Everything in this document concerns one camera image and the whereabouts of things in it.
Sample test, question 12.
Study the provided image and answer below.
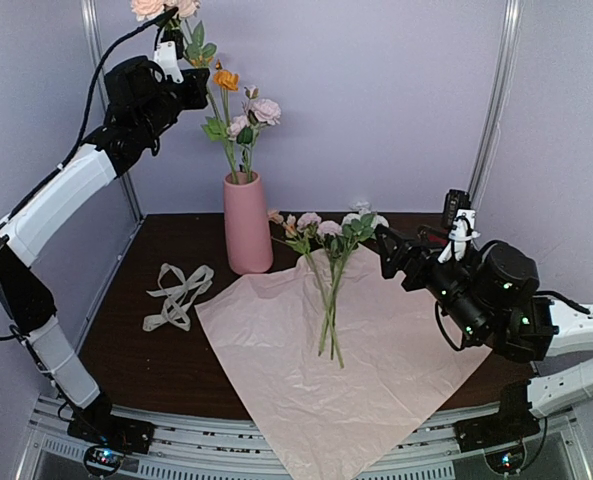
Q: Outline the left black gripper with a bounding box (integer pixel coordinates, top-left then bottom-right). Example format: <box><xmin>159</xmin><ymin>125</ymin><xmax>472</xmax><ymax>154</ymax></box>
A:
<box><xmin>137</xmin><ymin>67</ymin><xmax>210</xmax><ymax>136</ymax></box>

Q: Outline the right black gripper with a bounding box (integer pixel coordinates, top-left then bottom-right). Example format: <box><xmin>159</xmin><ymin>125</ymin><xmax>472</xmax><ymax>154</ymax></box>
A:
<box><xmin>375</xmin><ymin>225</ymin><xmax>490</xmax><ymax>343</ymax></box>

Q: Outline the artificial flower bouquet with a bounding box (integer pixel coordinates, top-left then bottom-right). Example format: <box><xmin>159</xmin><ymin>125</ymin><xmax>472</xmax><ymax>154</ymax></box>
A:
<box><xmin>267</xmin><ymin>209</ymin><xmax>389</xmax><ymax>367</ymax></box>

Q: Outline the peach rose flower stem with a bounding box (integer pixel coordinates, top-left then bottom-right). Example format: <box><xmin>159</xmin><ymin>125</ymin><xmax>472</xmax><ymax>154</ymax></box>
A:
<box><xmin>130</xmin><ymin>0</ymin><xmax>217</xmax><ymax>68</ymax></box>

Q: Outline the orange flower stem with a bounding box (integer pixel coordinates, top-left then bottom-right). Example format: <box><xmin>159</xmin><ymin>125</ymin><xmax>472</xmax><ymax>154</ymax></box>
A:
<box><xmin>201</xmin><ymin>60</ymin><xmax>240</xmax><ymax>185</ymax></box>

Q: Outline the pink wrapping paper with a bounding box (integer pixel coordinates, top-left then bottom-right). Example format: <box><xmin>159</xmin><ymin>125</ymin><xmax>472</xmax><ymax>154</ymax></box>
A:
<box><xmin>196</xmin><ymin>248</ymin><xmax>489</xmax><ymax>479</ymax></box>

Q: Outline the cream ribbon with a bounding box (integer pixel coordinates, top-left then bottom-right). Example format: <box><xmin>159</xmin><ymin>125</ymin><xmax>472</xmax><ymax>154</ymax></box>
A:
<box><xmin>142</xmin><ymin>263</ymin><xmax>214</xmax><ymax>332</ymax></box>

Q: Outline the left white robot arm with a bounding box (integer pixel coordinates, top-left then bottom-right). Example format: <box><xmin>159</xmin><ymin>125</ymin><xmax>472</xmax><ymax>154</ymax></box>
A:
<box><xmin>0</xmin><ymin>56</ymin><xmax>210</xmax><ymax>444</ymax></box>

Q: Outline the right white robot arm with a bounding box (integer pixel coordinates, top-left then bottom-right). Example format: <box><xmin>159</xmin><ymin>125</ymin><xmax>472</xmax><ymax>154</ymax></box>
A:
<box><xmin>375</xmin><ymin>226</ymin><xmax>593</xmax><ymax>442</ymax></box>

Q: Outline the pink tapered vase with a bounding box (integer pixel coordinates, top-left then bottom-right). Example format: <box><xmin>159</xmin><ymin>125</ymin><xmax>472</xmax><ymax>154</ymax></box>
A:
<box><xmin>223</xmin><ymin>172</ymin><xmax>274</xmax><ymax>275</ymax></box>

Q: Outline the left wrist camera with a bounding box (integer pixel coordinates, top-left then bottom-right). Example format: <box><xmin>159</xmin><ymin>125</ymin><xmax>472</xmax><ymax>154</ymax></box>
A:
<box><xmin>153</xmin><ymin>27</ymin><xmax>184</xmax><ymax>84</ymax></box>

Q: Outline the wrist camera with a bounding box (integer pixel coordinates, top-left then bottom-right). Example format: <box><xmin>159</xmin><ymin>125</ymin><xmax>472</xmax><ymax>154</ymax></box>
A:
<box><xmin>153</xmin><ymin>27</ymin><xmax>184</xmax><ymax>84</ymax></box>
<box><xmin>438</xmin><ymin>189</ymin><xmax>480</xmax><ymax>264</ymax></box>

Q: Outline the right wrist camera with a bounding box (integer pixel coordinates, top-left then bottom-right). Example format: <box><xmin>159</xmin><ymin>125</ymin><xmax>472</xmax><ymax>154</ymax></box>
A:
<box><xmin>438</xmin><ymin>189</ymin><xmax>480</xmax><ymax>264</ymax></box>

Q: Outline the left aluminium corner post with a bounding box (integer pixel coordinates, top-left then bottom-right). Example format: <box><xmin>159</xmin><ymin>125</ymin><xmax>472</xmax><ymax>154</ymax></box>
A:
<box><xmin>81</xmin><ymin>0</ymin><xmax>143</xmax><ymax>223</ymax></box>

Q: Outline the aluminium corner post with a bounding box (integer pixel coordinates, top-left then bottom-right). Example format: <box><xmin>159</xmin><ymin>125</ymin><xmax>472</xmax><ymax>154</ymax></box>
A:
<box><xmin>81</xmin><ymin>0</ymin><xmax>143</xmax><ymax>223</ymax></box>
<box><xmin>468</xmin><ymin>0</ymin><xmax>524</xmax><ymax>211</ymax></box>

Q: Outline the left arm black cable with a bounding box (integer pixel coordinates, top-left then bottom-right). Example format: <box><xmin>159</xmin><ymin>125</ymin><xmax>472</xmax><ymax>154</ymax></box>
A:
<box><xmin>0</xmin><ymin>7</ymin><xmax>177</xmax><ymax>341</ymax></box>

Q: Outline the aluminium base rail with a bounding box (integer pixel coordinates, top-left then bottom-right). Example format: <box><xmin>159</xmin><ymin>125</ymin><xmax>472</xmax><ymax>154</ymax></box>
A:
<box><xmin>13</xmin><ymin>396</ymin><xmax>593</xmax><ymax>479</ymax></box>

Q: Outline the right aluminium corner post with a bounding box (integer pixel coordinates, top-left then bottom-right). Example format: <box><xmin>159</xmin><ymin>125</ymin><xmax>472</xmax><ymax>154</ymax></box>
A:
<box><xmin>468</xmin><ymin>0</ymin><xmax>524</xmax><ymax>211</ymax></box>

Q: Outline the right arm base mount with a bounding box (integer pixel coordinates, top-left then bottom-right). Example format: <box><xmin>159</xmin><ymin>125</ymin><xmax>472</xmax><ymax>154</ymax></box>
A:
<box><xmin>454</xmin><ymin>413</ymin><xmax>548</xmax><ymax>479</ymax></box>

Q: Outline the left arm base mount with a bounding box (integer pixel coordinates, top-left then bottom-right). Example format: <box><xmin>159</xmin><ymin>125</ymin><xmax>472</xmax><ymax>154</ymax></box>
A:
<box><xmin>67</xmin><ymin>416</ymin><xmax>155</xmax><ymax>479</ymax></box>

